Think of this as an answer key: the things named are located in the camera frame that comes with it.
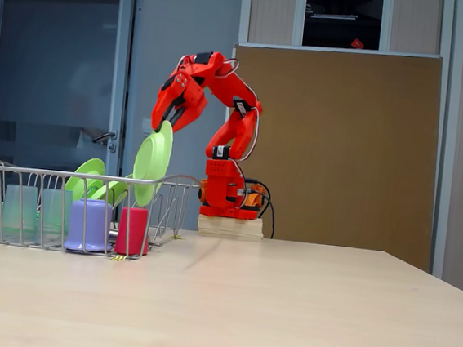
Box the green plastic plate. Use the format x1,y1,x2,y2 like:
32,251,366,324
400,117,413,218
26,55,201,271
63,154,108,204
129,117,176,211
86,170,135,230

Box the red plastic cup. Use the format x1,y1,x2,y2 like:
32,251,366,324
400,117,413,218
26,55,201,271
114,206,154,257

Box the green whisk steel handle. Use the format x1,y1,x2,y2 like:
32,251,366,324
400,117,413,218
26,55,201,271
0,201,167,249

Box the purple plastic mug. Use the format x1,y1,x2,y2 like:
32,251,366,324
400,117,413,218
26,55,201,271
63,196,117,256

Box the translucent grey plastic cup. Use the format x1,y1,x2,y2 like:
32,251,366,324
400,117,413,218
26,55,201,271
0,183,43,245
36,186,76,248

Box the orange plastic clamp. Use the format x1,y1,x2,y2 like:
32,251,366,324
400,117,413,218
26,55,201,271
243,181,265,208

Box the wooden base block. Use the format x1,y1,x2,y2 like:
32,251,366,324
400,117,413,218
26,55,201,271
196,213,265,244

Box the glass office door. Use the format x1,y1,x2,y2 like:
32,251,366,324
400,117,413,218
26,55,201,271
0,0,136,180

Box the brown cork board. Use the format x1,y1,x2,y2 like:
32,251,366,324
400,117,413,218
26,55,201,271
213,36,449,259

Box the black door handle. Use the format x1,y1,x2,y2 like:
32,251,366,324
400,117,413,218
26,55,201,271
91,127,119,146

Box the black power cable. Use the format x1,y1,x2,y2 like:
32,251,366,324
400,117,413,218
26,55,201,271
238,176,281,241

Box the metal wire dish rack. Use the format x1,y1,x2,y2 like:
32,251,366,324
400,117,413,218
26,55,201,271
0,155,204,267

